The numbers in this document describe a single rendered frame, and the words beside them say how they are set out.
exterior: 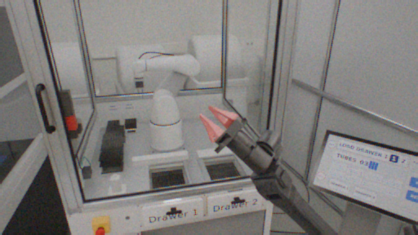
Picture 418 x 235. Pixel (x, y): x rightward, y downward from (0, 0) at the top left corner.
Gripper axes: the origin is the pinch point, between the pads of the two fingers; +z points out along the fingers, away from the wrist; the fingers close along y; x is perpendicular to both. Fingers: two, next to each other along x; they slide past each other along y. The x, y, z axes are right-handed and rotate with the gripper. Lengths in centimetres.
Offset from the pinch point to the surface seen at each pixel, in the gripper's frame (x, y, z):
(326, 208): -175, 91, -125
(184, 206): -72, -11, -16
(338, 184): -52, 43, -63
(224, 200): -72, 4, -29
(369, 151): -42, 62, -62
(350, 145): -47, 61, -56
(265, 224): -89, 14, -58
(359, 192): -46, 44, -70
